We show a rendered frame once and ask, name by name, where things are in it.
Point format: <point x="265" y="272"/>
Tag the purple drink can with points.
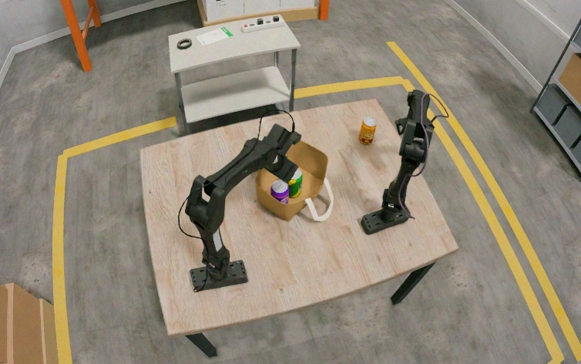
<point x="280" y="191"/>

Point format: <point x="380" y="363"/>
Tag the tan bag with white handle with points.
<point x="309" y="158"/>

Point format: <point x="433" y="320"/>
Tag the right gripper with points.
<point x="403" y="121"/>

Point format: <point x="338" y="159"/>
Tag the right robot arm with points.
<point x="412" y="154"/>

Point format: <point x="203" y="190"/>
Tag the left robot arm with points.
<point x="208" y="217"/>

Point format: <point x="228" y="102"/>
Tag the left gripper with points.
<point x="285" y="169"/>

